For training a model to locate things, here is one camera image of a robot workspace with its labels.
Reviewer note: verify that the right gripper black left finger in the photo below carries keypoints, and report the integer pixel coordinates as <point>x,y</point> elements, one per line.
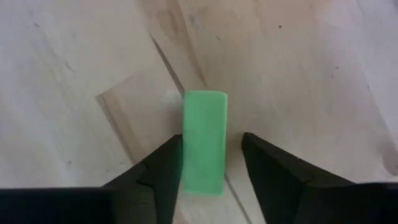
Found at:
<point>155,193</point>

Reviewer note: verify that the green rectangular eraser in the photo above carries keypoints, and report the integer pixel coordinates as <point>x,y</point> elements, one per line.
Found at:
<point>203,140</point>

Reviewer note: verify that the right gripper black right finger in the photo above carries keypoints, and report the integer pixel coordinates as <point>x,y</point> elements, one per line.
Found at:
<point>273,186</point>

